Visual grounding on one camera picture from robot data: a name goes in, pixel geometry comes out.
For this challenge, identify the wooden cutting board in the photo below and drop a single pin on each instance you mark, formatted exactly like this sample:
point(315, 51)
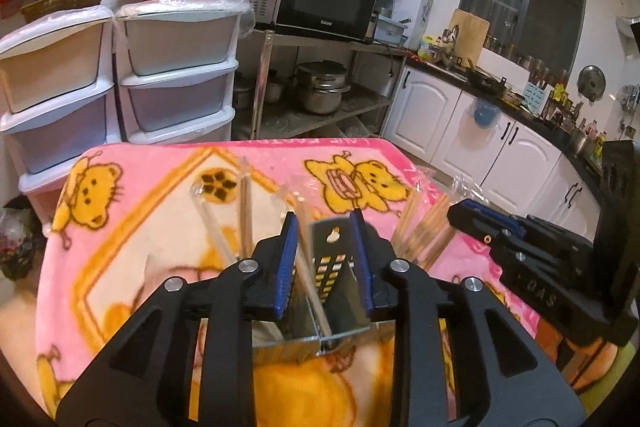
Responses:
point(470, 34)

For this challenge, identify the dark plastic bag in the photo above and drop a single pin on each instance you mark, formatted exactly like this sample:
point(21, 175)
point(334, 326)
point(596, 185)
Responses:
point(15, 247)

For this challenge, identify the white plastic drawer tower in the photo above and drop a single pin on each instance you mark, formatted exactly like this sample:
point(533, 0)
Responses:
point(175, 47)
point(50, 72)

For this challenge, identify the grey plastic utensil holder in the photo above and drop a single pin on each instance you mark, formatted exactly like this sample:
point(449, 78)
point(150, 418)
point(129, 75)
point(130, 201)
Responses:
point(332, 277)

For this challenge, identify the white kitchen cabinets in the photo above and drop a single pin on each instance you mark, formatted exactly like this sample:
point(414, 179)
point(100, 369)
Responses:
point(435, 122)

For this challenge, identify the light blue appliance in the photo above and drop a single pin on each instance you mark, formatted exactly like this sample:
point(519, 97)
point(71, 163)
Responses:
point(390, 32)

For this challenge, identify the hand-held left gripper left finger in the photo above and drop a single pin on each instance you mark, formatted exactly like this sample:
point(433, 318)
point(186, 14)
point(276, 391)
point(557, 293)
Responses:
point(286, 272)

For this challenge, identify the wall-hung steel lid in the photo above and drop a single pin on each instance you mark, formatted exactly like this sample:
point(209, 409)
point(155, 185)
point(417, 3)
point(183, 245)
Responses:
point(591, 82)

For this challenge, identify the row of seasoning bottles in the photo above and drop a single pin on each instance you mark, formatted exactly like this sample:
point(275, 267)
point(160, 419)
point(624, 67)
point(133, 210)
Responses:
point(525, 62)

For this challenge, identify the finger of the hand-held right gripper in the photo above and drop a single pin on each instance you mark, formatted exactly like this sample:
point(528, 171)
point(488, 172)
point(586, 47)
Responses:
point(495, 218)
point(470, 227)

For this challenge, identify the light blue knife block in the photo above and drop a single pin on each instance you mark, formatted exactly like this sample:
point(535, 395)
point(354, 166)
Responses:
point(537, 99)

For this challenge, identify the pile of chopsticks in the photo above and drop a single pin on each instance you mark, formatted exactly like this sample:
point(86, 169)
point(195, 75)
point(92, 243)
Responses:
point(425, 232)

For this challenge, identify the small steel pot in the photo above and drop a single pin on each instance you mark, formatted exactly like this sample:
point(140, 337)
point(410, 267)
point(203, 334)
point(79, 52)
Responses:
point(260, 92)

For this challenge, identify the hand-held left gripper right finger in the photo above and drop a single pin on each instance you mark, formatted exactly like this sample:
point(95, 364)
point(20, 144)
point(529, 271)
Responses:
point(361, 272)

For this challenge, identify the large steel pot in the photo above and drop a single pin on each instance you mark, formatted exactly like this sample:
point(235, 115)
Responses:
point(322, 92)

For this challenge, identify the pink printed blanket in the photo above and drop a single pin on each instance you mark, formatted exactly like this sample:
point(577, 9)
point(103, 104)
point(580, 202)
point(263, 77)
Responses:
point(150, 217)

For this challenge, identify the metal shelf rack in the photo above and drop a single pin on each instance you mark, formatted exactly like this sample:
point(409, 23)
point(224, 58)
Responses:
point(365, 102)

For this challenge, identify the black wok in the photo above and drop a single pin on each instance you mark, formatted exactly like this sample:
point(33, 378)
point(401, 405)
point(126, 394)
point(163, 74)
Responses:
point(485, 82)

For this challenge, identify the brown wicker basket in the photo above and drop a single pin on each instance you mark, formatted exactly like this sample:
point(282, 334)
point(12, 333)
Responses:
point(65, 2)

